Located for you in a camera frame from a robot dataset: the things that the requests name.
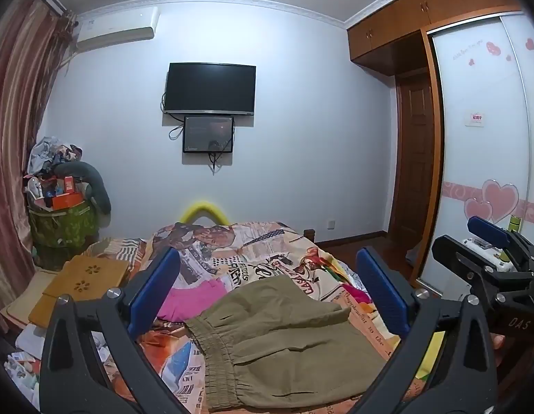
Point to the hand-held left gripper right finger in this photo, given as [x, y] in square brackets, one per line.
[381, 293]

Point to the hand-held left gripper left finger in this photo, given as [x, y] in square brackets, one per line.
[155, 287]

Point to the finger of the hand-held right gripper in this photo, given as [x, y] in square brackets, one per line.
[459, 256]
[487, 228]

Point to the khaki pants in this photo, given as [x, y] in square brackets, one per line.
[288, 345]

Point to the person's right hand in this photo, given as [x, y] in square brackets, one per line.
[498, 347]

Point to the green bottle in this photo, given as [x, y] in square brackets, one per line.
[513, 223]

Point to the pink cloth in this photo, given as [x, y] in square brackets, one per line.
[193, 302]

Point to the wooden lap table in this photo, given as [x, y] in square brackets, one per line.
[79, 284]

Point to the yellow cloth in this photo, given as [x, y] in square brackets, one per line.
[435, 353]

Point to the yellow foam tube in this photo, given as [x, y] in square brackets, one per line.
[203, 213]

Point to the wooden door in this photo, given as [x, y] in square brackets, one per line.
[415, 159]

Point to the printed blanket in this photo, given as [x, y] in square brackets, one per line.
[258, 267]

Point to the green laundry basket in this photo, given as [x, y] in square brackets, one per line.
[62, 233]

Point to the white door sticker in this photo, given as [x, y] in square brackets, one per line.
[478, 119]

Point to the grey long pillow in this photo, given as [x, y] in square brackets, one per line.
[96, 185]

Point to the orange box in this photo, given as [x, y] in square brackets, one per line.
[64, 200]

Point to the pile of papers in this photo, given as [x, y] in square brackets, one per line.
[30, 362]

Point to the small black monitor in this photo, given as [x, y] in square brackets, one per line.
[208, 134]

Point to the pile of clothes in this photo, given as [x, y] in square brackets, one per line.
[51, 151]

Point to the striped curtain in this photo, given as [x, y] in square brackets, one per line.
[17, 138]

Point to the white air conditioner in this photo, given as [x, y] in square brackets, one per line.
[116, 26]

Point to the black wall television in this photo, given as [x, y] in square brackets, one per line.
[209, 89]

